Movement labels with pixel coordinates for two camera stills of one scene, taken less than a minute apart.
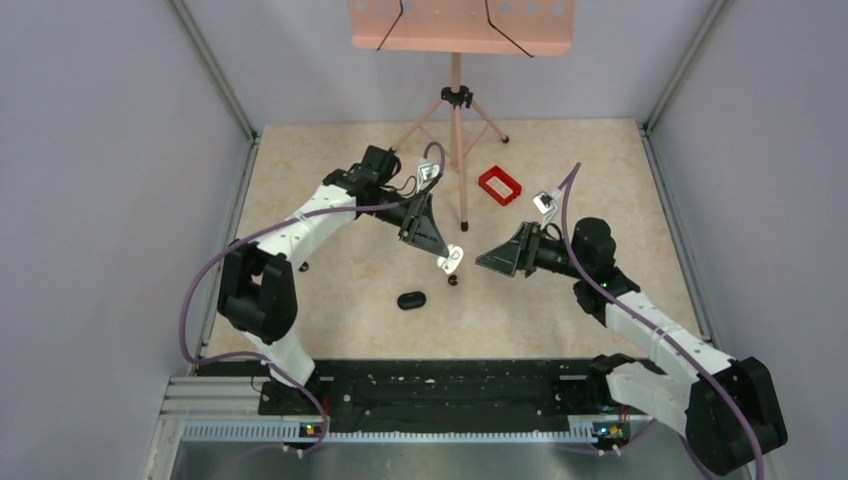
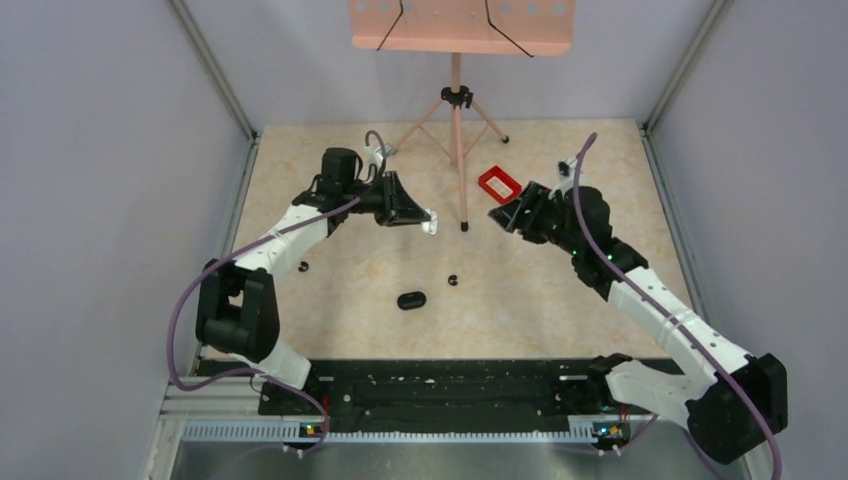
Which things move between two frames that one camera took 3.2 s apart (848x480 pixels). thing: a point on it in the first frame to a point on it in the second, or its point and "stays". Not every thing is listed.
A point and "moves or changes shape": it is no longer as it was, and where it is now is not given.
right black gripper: [519, 253] to [536, 198]
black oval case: [411, 300] stays
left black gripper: [420, 230] to [398, 208]
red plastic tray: [499, 186] stays
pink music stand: [503, 27] stays
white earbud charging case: [454, 258] moves or changes shape
